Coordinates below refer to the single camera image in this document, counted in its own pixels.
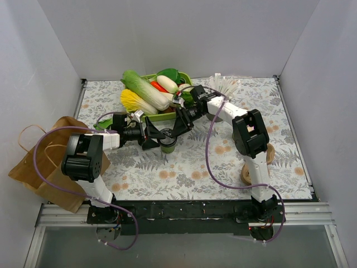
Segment black coffee cup lid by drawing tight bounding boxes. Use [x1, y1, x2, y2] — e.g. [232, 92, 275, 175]
[158, 128, 177, 147]

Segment green paper coffee cup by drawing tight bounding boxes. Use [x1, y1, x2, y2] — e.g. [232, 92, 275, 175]
[160, 145, 176, 154]

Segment brown cardboard cup carrier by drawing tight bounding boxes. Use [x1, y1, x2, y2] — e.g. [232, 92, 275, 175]
[240, 143, 276, 185]

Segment brown paper bag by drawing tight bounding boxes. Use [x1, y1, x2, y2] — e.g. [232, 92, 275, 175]
[9, 117, 110, 213]

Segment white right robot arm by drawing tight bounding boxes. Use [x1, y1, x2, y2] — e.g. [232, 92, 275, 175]
[172, 85, 278, 222]

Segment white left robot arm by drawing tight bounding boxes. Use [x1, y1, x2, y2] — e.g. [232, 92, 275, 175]
[61, 111, 166, 223]

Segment green plastic tray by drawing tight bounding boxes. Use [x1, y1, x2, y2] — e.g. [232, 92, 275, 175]
[141, 71, 192, 122]

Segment bok choy toy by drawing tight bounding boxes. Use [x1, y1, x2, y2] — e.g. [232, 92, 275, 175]
[178, 84, 194, 106]

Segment small green cabbage toy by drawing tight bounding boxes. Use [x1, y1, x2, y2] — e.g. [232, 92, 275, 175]
[93, 118, 113, 130]

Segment yellow napa cabbage toy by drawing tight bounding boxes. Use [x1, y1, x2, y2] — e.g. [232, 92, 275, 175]
[120, 89, 158, 116]

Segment white radish toy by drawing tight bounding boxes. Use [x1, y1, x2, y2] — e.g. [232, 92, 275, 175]
[156, 75, 178, 94]

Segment green leafy vegetable toy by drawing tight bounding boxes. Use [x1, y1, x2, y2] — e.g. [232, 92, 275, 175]
[156, 68, 181, 84]

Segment green napa cabbage toy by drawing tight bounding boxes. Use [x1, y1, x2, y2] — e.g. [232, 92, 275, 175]
[121, 70, 170, 111]

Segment floral table mat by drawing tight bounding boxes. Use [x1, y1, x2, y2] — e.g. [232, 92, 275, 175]
[74, 77, 313, 201]

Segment white wrapped straws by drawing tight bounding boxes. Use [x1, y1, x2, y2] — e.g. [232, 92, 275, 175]
[209, 73, 241, 100]

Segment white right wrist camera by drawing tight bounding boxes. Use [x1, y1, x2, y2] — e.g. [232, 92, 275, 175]
[172, 94, 185, 108]

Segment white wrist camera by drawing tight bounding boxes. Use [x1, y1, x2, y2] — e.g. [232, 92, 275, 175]
[131, 110, 144, 123]
[172, 94, 185, 108]

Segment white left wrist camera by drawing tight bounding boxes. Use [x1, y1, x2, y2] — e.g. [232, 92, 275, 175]
[131, 110, 144, 123]

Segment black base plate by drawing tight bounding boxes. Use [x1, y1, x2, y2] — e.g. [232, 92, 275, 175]
[86, 200, 284, 236]

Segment aluminium frame rail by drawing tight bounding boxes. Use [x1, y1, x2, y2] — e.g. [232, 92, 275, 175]
[24, 202, 349, 267]

